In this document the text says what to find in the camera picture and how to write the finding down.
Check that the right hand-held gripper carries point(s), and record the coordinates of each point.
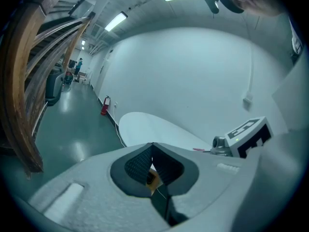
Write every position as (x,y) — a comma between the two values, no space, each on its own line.
(251,134)

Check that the white wall junction box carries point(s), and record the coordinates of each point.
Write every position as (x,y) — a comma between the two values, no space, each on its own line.
(247,102)

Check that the white door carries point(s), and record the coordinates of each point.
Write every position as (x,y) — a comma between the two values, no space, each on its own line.
(100,75)

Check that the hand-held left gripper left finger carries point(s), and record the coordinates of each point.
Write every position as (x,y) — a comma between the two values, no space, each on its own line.
(96,197)

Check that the red black cart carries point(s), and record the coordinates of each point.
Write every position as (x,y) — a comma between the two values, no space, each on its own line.
(68,78)

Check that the small pink object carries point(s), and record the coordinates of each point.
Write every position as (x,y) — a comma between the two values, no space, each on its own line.
(198,149)

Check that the white wall conduit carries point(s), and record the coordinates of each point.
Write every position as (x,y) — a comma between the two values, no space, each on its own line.
(251,71)

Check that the orange black makeup item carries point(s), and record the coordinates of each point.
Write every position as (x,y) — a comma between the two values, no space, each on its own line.
(152,179)

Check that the red fire extinguisher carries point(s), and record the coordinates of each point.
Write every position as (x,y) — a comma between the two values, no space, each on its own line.
(105,105)

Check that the white wall socket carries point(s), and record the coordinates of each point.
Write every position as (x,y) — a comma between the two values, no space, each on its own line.
(116,104)

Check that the wooden staircase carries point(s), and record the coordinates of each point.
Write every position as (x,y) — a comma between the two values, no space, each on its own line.
(19,81)

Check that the black floor machine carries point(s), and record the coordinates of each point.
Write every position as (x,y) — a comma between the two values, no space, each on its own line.
(54,86)

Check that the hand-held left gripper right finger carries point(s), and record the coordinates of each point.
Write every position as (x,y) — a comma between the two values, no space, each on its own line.
(207,178)

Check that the person's dark white clothing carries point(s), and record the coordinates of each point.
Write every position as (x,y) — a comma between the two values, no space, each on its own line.
(296,42)

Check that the long ceiling light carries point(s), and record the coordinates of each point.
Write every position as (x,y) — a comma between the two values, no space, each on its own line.
(116,21)

